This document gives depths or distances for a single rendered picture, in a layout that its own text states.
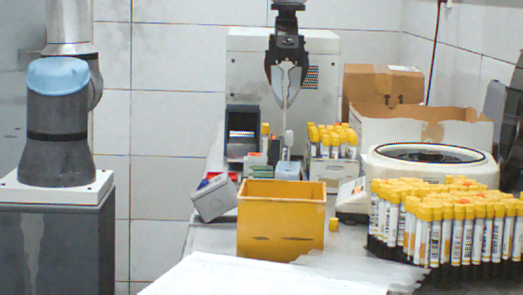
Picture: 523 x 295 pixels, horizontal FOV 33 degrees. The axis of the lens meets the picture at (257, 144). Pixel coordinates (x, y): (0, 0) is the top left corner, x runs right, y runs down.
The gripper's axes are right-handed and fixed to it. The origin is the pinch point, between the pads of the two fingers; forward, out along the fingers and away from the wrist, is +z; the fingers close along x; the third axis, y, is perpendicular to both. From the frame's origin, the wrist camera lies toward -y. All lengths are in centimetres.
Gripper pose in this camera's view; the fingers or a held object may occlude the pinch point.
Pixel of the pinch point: (285, 103)
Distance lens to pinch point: 181.5
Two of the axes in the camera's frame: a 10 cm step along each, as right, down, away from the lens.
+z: -0.3, 9.8, 1.7
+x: -10.0, -0.3, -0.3
